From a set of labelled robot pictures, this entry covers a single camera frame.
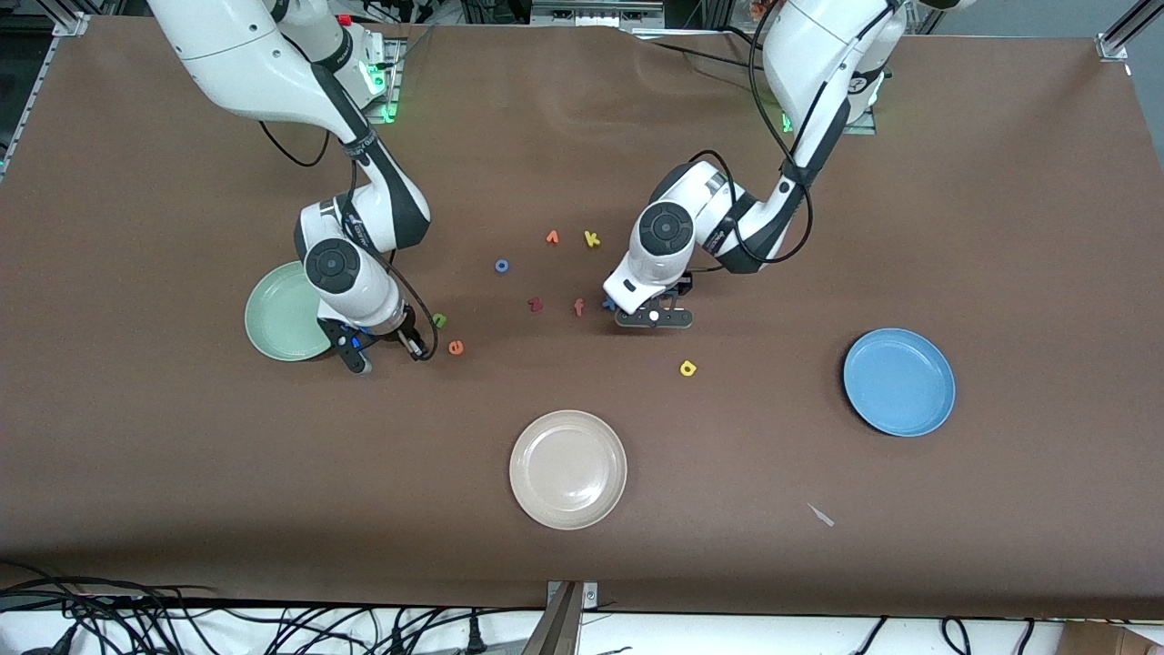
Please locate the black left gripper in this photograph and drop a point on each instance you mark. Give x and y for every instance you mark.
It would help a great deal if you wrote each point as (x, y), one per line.
(685, 287)

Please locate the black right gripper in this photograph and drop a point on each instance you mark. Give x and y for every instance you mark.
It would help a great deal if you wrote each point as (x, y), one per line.
(393, 331)

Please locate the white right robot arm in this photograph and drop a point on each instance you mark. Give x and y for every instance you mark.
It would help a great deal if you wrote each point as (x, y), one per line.
(236, 55)

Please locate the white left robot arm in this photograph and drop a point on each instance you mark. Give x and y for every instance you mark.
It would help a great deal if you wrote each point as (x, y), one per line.
(809, 55)

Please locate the green plate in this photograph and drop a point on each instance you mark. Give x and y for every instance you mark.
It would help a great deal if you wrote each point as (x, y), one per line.
(277, 318)

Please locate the beige plate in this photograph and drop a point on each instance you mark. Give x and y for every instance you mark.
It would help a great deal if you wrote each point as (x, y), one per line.
(567, 469)

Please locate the blue plate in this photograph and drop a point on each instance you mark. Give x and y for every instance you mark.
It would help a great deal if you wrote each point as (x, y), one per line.
(898, 382)

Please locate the small white tape scrap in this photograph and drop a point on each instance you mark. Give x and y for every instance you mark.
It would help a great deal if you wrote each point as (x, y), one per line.
(823, 518)

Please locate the silver metal device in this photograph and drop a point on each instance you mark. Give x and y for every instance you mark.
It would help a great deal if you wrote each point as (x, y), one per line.
(596, 11)

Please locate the black power plug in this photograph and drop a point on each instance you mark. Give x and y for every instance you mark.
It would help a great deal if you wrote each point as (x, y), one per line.
(473, 639)

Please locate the brown cardboard box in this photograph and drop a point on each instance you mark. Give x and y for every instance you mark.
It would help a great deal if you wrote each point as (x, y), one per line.
(1109, 641)

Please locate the grey metal bracket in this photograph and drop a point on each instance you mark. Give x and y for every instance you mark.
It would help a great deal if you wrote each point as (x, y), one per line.
(566, 619)

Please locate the white perforated rail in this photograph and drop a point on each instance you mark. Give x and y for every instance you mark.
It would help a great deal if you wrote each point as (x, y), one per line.
(40, 91)

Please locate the aluminium frame profile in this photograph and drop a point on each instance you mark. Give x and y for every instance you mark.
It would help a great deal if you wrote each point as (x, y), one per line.
(1117, 44)

